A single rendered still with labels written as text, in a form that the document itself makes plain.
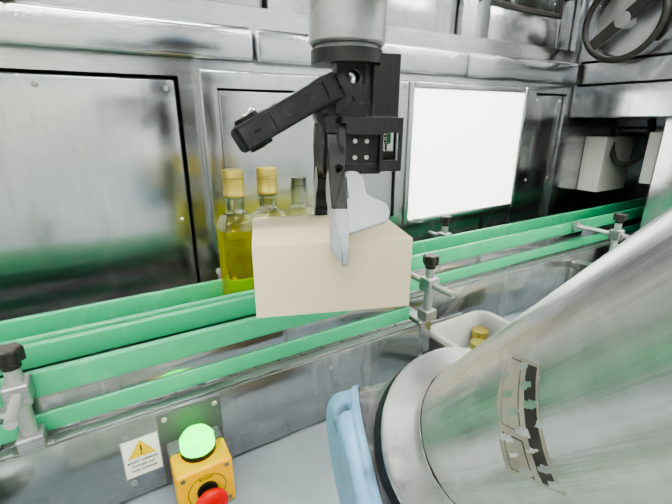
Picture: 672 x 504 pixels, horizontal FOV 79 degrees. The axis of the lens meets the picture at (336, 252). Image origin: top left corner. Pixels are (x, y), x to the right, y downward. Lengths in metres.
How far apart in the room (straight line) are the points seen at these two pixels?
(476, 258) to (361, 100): 0.65
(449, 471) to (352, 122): 0.30
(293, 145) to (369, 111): 0.44
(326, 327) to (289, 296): 0.27
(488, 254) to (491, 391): 0.88
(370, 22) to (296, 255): 0.22
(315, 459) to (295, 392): 0.10
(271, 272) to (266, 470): 0.36
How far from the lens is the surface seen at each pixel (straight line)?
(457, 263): 0.97
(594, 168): 1.64
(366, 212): 0.40
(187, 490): 0.61
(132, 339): 0.66
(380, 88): 0.43
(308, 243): 0.39
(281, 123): 0.41
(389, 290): 0.43
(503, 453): 0.18
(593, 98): 1.52
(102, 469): 0.65
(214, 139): 0.80
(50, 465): 0.64
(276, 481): 0.67
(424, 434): 0.23
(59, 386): 0.60
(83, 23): 0.79
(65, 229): 0.83
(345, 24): 0.41
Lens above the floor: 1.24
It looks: 18 degrees down
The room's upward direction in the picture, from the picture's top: straight up
